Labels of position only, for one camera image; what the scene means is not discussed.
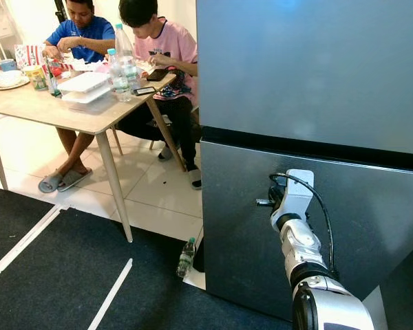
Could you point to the grey fridge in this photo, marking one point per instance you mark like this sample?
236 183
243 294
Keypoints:
303 69

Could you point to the crumpled striped white paper bag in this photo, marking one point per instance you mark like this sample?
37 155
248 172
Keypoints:
82 64

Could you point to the white ceramic bowl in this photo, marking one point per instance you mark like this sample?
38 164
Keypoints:
7 78

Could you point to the patterned white plate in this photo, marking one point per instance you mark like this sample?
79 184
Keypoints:
20 87

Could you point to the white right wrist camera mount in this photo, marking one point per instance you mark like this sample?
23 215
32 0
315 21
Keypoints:
296 192

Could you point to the tall clear water bottle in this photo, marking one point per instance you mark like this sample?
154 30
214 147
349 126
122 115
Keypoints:
125 51

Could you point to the dark grey floor mat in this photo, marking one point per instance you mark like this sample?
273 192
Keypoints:
69 289

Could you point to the light wooden dining table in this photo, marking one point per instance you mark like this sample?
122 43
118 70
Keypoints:
55 106

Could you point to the green snack pouch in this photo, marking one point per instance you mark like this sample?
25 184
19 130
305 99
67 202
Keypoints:
54 81

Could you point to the small green-capped floor bottle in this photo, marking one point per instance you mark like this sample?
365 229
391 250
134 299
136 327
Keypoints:
186 261

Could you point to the long white floor strip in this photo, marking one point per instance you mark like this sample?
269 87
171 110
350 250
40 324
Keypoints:
20 251

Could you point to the person in pink shirt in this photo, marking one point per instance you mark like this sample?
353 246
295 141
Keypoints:
175 45

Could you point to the short white floor strip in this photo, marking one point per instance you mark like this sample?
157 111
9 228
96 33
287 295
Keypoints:
110 295

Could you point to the blue mug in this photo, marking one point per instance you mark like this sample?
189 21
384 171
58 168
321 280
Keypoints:
6 65

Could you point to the person in blue shirt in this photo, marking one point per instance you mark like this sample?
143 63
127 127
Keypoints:
79 34

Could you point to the black smartphone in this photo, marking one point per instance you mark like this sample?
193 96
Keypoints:
144 91

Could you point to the black shoe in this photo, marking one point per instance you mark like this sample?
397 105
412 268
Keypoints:
199 254

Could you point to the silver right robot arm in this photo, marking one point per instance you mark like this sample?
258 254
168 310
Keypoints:
299 247

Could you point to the yellow instant noodle cup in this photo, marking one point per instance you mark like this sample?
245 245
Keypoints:
34 79

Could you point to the short clear water bottle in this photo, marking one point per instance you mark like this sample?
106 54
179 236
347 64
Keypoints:
119 81

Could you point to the white shelf unit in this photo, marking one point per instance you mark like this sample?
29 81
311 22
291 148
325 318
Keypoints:
0 31

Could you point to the black device with orange trim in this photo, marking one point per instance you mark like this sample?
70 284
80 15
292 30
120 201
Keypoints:
156 74

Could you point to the red white striped paper bag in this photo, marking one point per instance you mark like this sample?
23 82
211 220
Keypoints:
27 55

